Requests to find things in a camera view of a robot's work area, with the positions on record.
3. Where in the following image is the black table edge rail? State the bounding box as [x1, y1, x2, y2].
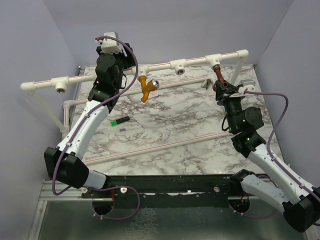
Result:
[49, 172, 281, 208]

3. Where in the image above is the beige stapler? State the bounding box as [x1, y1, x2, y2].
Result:
[201, 78, 212, 90]

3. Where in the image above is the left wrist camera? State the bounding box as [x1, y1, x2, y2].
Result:
[95, 37, 123, 55]

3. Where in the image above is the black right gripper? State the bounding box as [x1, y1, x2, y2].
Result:
[215, 79, 244, 132]

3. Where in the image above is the green black marker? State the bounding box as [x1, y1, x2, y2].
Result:
[110, 116, 130, 127]

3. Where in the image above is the white PVC pipe frame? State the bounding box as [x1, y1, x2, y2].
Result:
[20, 49, 250, 166]

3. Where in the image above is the aluminium frame rail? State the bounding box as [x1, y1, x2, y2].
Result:
[27, 179, 88, 240]

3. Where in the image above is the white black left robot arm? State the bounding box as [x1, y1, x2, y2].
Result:
[44, 43, 138, 198]

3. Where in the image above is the orange water faucet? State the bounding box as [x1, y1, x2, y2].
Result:
[138, 75, 160, 103]

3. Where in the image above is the purple white marker pen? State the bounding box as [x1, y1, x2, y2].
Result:
[119, 125, 143, 132]

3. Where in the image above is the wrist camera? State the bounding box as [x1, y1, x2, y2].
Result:
[95, 37, 123, 55]
[237, 79, 256, 94]

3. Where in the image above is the brown water faucet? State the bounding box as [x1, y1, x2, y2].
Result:
[213, 64, 229, 87]

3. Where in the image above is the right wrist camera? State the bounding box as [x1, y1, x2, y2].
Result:
[237, 79, 256, 94]

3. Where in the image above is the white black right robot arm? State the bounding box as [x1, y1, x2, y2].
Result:
[213, 80, 320, 233]

